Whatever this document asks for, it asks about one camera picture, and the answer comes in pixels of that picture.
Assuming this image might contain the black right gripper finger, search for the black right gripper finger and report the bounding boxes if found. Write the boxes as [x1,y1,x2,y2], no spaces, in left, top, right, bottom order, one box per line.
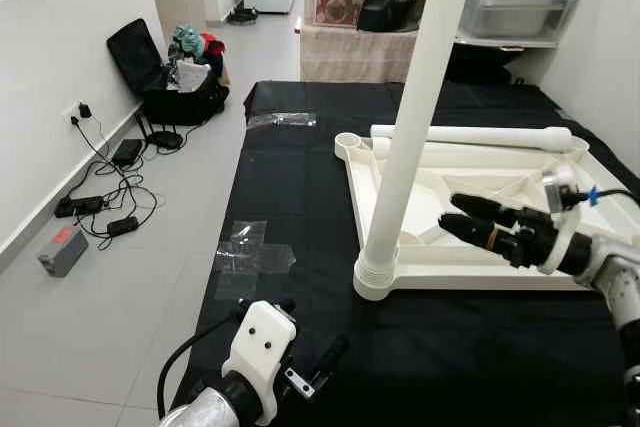
[438,214,523,258]
[450,194,526,230]

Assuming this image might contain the white plastic table leg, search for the white plastic table leg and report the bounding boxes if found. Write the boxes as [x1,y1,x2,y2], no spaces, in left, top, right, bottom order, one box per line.
[353,0,479,301]
[370,124,574,154]

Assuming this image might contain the white plastic children table top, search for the white plastic children table top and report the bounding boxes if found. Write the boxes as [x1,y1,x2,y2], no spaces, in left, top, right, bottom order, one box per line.
[333,130,640,301]

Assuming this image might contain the clear tape strip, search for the clear tape strip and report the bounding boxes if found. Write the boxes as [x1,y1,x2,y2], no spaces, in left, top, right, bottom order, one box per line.
[247,111,318,131]
[213,242,297,278]
[222,220,269,300]

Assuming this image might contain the black tablecloth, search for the black tablecloth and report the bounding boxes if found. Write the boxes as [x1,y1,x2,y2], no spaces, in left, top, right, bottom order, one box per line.
[172,80,640,427]

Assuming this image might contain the black wok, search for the black wok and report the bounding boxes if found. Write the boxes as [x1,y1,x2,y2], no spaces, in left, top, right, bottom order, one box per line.
[440,42,531,85]

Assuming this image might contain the white shelf board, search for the white shelf board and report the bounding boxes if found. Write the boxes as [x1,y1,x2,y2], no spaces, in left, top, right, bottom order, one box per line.
[452,32,563,50]

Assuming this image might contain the clear plastic storage box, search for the clear plastic storage box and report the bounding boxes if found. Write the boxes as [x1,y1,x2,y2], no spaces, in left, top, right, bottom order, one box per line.
[458,0,583,45]

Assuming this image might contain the beige cloth covered furniture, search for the beige cloth covered furniture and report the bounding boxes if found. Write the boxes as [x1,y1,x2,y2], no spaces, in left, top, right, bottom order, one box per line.
[298,25,423,84]

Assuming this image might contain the black router with antennas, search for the black router with antennas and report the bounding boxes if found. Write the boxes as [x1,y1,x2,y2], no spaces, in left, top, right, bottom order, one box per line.
[138,107,185,152]

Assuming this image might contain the black power strip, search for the black power strip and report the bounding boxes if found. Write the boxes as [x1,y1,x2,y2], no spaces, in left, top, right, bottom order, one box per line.
[54,194,107,219]

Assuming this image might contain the grey box with red label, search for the grey box with red label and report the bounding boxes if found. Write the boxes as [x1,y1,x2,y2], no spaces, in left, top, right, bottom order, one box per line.
[37,226,90,279]

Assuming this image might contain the white grey fabric item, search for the white grey fabric item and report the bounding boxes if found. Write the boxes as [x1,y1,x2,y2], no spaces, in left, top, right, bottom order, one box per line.
[175,59,213,90]

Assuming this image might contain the red clothes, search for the red clothes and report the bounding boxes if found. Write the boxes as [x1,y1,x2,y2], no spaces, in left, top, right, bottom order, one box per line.
[200,33,227,60]

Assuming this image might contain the teal clothes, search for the teal clothes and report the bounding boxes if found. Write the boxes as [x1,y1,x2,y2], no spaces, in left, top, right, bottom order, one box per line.
[168,25,208,63]

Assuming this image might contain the open black suitcase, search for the open black suitcase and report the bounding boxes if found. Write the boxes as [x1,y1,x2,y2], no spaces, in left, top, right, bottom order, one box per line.
[106,17,231,128]

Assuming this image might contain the black round floor device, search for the black round floor device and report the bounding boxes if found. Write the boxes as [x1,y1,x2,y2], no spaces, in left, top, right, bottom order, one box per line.
[226,5,261,26]

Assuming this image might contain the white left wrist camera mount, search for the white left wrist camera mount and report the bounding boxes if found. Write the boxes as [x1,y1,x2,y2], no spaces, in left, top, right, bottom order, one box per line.
[222,299,299,426]

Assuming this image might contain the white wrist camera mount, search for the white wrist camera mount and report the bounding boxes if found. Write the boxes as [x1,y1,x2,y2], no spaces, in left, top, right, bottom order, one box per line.
[222,299,299,426]
[538,167,603,276]

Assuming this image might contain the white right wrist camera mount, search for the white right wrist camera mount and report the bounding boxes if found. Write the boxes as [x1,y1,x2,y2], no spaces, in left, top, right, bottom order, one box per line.
[538,167,603,276]

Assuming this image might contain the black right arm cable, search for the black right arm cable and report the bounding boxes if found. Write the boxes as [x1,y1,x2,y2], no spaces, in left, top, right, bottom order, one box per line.
[590,187,640,203]

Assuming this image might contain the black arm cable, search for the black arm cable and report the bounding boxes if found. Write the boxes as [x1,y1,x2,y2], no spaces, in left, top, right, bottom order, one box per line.
[157,307,246,418]
[590,187,640,203]

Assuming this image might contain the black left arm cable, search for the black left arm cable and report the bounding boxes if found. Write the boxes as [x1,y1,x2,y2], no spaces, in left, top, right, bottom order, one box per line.
[157,307,246,418]

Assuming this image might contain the black floor cable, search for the black floor cable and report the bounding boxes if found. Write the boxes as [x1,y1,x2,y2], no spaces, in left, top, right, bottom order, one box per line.
[68,117,159,253]

